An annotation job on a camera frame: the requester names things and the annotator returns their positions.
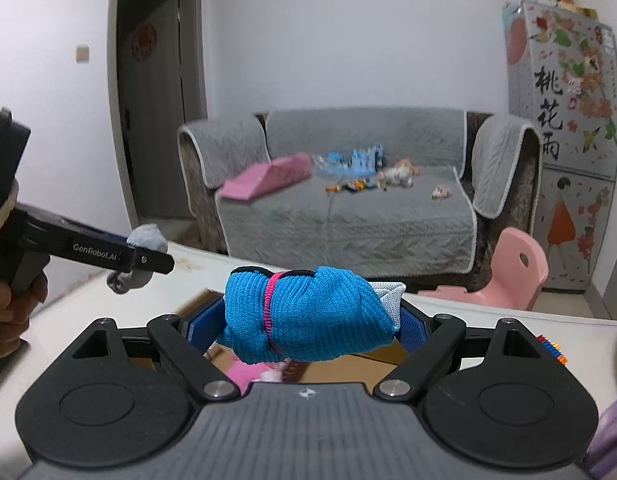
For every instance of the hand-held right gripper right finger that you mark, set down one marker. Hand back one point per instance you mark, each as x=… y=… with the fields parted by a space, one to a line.
x=413 y=330

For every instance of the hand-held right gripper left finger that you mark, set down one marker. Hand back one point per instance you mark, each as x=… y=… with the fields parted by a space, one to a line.
x=204 y=327

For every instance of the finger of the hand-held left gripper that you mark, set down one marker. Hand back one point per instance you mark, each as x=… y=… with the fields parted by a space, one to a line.
x=93 y=250

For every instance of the grey sock bundle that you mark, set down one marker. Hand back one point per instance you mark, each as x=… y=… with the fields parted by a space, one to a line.
x=148 y=237

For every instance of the cardboard box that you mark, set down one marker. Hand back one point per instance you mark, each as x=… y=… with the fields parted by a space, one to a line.
x=328 y=370

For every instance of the blue knitted sock bundle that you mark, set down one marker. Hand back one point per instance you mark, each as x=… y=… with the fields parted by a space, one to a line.
x=308 y=315

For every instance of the white desktop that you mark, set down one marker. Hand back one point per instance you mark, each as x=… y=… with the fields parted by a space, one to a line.
x=78 y=300

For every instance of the person's left hand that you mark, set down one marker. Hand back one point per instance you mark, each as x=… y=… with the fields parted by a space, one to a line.
x=3 y=310

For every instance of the pink dotted fuzzy sock bundle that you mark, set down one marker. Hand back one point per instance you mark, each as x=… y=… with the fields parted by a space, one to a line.
x=248 y=372

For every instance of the large grey quilted sofa cover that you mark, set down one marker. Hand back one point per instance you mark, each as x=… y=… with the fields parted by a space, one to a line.
x=348 y=230

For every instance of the pink plastic chair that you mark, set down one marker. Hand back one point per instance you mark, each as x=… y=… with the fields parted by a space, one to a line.
x=518 y=265

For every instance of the small pink plush toy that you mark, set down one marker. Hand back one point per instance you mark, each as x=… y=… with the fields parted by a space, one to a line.
x=441 y=192

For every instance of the coloured block stick toy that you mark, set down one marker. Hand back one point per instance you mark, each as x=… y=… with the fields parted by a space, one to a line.
x=553 y=347

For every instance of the dark wooden door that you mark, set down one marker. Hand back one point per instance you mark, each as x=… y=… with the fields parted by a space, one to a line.
x=148 y=110

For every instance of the scattered coloured toy blocks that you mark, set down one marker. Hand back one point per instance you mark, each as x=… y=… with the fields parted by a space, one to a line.
x=353 y=186

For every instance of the white plush toy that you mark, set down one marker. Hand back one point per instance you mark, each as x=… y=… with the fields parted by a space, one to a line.
x=398 y=174

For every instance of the pink book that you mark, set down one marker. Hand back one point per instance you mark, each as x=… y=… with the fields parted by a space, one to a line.
x=268 y=175

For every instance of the grey quilted armrest cover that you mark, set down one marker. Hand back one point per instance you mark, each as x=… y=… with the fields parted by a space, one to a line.
x=503 y=160
x=223 y=145

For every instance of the red round door decoration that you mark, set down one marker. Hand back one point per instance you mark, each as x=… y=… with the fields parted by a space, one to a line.
x=144 y=42

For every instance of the blue toy castle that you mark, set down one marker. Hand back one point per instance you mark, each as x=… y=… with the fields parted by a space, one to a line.
x=361 y=160

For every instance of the grey sofa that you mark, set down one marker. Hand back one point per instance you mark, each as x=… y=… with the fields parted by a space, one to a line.
x=523 y=180

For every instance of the clear toy packet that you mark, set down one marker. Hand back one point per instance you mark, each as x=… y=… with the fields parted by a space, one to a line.
x=324 y=164

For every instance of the purple plastic bag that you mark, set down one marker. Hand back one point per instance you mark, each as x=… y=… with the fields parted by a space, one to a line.
x=613 y=435

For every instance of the refrigerator with flower stickers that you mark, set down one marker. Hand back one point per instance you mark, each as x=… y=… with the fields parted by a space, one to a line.
x=563 y=160

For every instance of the wall switch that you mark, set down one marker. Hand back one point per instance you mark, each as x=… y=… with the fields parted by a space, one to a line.
x=82 y=54

